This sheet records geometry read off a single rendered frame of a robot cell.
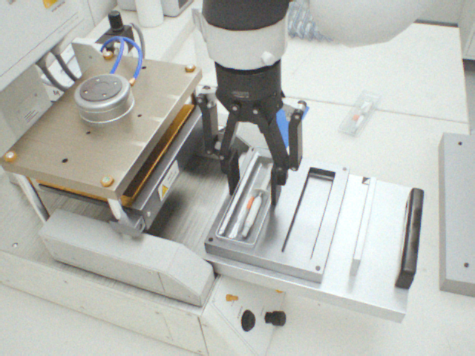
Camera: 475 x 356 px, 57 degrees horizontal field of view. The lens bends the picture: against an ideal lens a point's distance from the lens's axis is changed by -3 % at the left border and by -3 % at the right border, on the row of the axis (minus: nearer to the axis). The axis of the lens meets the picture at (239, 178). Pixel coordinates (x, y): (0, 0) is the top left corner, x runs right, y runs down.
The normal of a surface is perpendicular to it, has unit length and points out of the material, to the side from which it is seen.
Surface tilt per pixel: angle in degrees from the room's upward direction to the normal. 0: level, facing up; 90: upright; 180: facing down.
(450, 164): 4
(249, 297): 65
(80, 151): 0
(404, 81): 0
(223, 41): 89
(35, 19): 90
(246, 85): 90
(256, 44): 91
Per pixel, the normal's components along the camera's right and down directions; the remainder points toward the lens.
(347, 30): -0.50, 0.79
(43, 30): 0.94, 0.21
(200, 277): 0.58, -0.38
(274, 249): -0.05, -0.68
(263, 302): 0.83, -0.09
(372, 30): 0.15, 0.83
